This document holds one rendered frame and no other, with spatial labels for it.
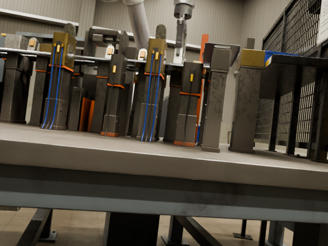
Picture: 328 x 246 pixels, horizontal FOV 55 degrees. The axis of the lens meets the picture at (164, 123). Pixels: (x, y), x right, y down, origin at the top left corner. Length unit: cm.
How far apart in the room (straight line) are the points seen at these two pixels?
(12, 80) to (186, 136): 78
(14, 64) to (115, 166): 98
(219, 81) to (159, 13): 731
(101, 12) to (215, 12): 287
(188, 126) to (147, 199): 49
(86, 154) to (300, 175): 42
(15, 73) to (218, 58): 88
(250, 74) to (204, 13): 740
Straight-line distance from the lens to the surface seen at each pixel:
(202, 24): 842
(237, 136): 113
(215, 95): 90
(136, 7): 193
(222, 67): 91
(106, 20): 793
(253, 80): 116
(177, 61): 131
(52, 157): 56
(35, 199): 61
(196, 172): 59
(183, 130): 106
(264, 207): 71
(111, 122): 113
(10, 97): 145
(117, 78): 113
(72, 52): 125
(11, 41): 170
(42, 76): 140
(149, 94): 107
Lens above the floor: 74
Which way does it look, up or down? 1 degrees up
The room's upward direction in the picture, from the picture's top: 7 degrees clockwise
